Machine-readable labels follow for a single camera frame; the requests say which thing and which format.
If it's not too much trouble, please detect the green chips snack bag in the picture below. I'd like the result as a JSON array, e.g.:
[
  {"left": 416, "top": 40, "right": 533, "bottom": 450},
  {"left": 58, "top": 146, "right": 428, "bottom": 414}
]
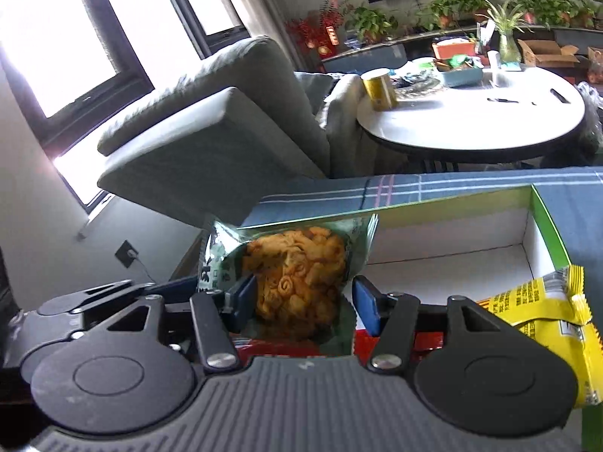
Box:
[{"left": 197, "top": 221, "right": 360, "bottom": 344}]

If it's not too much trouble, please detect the red yellow snack bag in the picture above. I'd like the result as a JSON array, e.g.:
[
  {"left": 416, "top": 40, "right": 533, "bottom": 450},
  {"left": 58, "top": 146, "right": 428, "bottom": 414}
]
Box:
[{"left": 479, "top": 264, "right": 602, "bottom": 408}]

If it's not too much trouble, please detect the green white cardboard box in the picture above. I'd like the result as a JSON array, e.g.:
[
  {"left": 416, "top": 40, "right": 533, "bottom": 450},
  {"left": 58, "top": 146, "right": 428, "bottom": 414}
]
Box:
[{"left": 243, "top": 185, "right": 570, "bottom": 301}]

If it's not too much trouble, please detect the grey sofa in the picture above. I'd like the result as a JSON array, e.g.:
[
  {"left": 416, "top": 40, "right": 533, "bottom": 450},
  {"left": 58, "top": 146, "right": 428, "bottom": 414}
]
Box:
[{"left": 98, "top": 36, "right": 376, "bottom": 226}]

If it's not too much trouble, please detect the yellow tin can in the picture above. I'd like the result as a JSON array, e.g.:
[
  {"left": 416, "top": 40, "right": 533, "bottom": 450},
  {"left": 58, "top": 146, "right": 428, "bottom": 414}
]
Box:
[{"left": 361, "top": 69, "right": 398, "bottom": 111}]

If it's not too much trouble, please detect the blue striped tablecloth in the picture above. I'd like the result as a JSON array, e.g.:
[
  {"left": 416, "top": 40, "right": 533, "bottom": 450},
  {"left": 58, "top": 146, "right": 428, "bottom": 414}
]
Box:
[{"left": 242, "top": 166, "right": 603, "bottom": 306}]

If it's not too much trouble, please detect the black pen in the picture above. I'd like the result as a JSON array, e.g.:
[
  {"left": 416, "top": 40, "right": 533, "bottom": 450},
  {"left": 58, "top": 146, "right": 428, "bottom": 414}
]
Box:
[{"left": 487, "top": 97, "right": 519, "bottom": 104}]

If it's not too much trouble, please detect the round white coffee table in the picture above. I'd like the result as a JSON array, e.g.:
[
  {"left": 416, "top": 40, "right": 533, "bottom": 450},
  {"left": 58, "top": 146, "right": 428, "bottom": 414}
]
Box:
[{"left": 357, "top": 67, "right": 586, "bottom": 163}]

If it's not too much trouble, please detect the tv console cabinet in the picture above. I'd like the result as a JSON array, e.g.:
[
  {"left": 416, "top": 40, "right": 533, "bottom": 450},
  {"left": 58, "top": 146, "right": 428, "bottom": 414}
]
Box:
[{"left": 322, "top": 26, "right": 602, "bottom": 75}]

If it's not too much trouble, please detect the blue snack tray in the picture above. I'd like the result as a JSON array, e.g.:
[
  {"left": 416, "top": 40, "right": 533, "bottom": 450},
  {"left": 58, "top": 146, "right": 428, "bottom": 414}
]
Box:
[{"left": 433, "top": 54, "right": 484, "bottom": 88}]

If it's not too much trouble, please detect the black remote control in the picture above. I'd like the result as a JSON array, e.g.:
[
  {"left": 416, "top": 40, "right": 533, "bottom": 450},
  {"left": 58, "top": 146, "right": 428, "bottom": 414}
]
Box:
[{"left": 550, "top": 88, "right": 570, "bottom": 104}]

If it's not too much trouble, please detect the potted green plant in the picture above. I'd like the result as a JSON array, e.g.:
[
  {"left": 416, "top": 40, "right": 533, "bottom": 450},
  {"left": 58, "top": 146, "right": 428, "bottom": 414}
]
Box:
[{"left": 346, "top": 6, "right": 399, "bottom": 45}]

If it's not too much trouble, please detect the red flower plant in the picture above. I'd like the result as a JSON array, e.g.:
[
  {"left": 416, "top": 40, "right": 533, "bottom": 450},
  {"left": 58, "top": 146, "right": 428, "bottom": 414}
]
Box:
[{"left": 285, "top": 0, "right": 344, "bottom": 59}]

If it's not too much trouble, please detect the brown cardboard box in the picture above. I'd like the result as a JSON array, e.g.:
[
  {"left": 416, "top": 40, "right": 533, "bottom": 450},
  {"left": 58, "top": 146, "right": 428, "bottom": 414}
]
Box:
[{"left": 517, "top": 39, "right": 580, "bottom": 69}]

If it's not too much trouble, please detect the spider plant in glass vase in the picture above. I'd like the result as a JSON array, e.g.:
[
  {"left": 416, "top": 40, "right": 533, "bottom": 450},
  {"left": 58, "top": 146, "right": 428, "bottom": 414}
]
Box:
[{"left": 484, "top": 0, "right": 526, "bottom": 64}]

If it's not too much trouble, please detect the wall power outlet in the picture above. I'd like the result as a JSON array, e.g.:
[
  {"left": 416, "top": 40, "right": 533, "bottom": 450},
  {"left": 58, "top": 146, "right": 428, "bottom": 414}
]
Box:
[{"left": 115, "top": 240, "right": 138, "bottom": 268}]

